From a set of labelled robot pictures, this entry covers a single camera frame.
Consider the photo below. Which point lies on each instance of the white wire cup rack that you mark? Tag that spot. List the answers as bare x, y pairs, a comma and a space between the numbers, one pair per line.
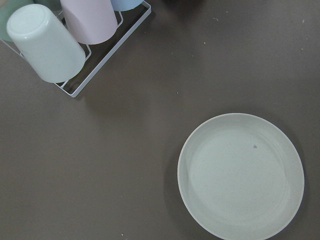
97, 55

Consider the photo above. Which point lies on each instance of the pink plastic cup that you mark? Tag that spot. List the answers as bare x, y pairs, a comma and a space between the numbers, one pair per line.
90, 22

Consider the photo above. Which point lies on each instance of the white plastic cup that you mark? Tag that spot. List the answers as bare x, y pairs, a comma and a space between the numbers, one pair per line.
45, 43

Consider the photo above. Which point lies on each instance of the round beige plate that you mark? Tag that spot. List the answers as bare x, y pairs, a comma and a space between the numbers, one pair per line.
240, 177

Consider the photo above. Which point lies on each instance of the blue plastic cup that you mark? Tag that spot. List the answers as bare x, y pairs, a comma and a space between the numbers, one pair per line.
125, 5

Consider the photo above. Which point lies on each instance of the green plastic cup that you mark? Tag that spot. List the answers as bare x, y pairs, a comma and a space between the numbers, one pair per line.
6, 10

